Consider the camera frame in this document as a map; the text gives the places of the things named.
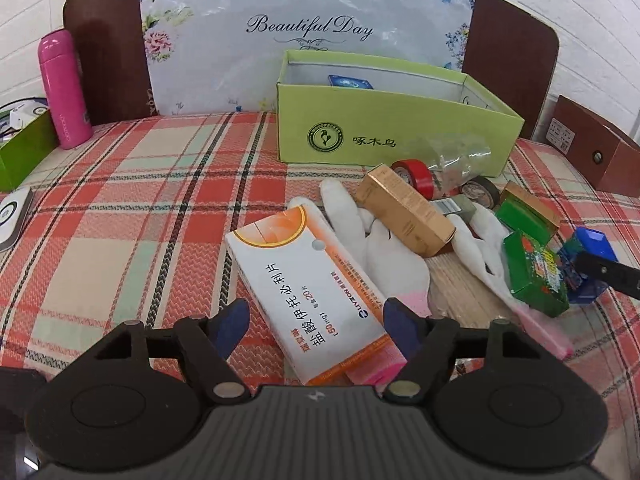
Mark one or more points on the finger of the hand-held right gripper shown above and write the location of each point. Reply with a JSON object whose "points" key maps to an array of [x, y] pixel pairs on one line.
{"points": [[615, 275]]}

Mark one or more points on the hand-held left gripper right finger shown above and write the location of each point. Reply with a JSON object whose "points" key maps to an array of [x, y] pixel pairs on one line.
{"points": [[400, 325]]}

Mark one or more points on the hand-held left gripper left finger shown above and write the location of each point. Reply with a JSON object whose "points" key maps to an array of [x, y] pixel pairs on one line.
{"points": [[230, 322]]}

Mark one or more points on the blue plastic box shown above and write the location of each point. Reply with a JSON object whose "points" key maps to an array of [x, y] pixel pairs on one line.
{"points": [[592, 240]]}

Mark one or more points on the white glove with pink cuff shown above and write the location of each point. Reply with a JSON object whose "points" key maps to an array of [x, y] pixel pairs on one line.
{"points": [[390, 255], [480, 245]]}

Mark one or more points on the white and orange medicine box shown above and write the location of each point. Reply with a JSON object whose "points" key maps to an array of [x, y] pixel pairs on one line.
{"points": [[300, 285]]}

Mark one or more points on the green printed box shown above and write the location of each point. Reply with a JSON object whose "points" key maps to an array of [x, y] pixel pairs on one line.
{"points": [[530, 270]]}

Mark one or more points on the small olive green box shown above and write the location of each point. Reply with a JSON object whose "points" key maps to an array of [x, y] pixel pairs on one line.
{"points": [[457, 206]]}

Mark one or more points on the clear plastic toothpick pack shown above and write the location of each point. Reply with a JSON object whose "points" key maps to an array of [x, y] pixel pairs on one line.
{"points": [[460, 160]]}

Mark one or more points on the light green cardboard box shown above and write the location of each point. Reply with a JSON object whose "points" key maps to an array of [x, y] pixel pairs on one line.
{"points": [[325, 125]]}

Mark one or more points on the green box with gold trim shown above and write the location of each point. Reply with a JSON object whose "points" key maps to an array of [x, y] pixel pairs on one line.
{"points": [[522, 215]]}

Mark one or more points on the gold cardboard box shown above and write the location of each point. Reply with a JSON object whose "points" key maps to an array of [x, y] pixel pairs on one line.
{"points": [[405, 210]]}

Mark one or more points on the brown cardboard box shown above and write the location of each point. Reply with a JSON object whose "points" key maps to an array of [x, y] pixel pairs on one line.
{"points": [[585, 135]]}

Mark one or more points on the red tape roll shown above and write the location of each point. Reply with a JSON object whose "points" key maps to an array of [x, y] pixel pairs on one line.
{"points": [[420, 175]]}

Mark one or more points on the black tape roll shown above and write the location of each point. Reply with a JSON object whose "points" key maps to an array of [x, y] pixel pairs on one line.
{"points": [[487, 190]]}

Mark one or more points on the white flat device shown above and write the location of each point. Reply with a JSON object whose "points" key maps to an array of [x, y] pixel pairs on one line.
{"points": [[12, 217]]}

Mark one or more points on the small blue packet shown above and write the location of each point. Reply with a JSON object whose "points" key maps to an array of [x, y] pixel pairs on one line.
{"points": [[350, 81]]}

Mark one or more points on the floral packaged pillow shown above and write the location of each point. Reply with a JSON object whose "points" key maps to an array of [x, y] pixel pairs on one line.
{"points": [[225, 60]]}

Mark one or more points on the dark green box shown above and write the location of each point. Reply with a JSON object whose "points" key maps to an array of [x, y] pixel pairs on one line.
{"points": [[25, 152]]}

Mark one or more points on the pink thermos bottle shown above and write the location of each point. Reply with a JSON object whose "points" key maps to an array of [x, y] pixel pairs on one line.
{"points": [[62, 90]]}

